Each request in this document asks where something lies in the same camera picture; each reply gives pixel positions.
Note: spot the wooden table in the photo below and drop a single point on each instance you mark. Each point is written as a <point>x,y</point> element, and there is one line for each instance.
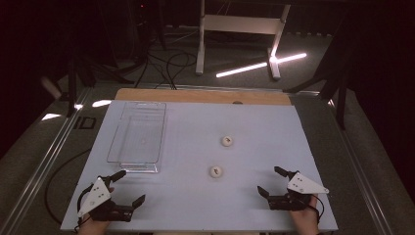
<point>182,96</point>

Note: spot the black tripod stand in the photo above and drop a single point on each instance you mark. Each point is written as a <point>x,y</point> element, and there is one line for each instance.
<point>71,91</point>

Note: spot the light blue table mat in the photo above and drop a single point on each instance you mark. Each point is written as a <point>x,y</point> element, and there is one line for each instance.
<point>202,202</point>

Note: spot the clear plastic tray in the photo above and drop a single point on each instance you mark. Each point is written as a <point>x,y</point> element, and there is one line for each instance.
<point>137,137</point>

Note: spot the person's right hand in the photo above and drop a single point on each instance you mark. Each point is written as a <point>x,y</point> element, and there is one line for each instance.
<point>306,220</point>

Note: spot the pale grey tube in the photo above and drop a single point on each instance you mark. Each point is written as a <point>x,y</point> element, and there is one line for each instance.
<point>51,87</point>

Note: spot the person's left hand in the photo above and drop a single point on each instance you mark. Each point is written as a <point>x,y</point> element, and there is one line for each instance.
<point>93,227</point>

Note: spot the white desk frame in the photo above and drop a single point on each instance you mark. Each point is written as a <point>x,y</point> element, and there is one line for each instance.
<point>239,24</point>

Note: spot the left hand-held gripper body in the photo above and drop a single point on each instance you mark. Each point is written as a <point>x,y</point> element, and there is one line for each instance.
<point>95,196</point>

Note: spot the metal floor rail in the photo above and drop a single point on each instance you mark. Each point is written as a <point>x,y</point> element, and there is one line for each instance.
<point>42,169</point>
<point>362,182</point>

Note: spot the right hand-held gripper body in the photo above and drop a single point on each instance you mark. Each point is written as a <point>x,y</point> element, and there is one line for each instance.
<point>305,186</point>

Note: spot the black angled stand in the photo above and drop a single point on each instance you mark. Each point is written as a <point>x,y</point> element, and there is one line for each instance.
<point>341,104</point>

